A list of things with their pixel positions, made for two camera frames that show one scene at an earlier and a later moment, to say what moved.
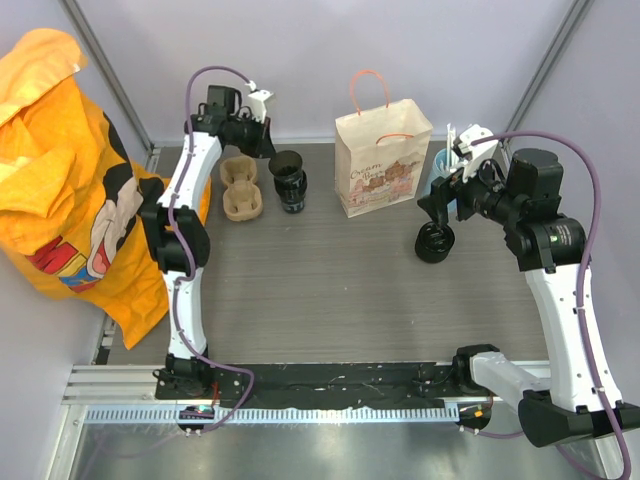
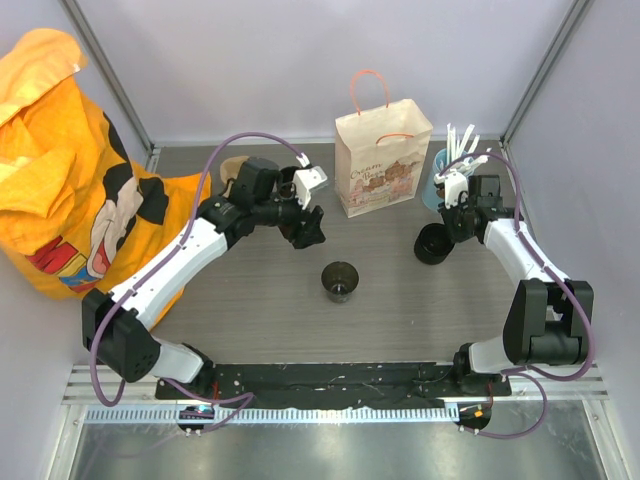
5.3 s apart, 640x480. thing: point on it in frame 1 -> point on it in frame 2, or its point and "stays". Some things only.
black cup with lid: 434,242 stays
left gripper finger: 266,147 -> 311,232
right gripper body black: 480,194 -> 457,221
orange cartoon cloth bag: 72,198 stays
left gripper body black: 249,133 -> 288,218
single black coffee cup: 286,166 -> 339,279
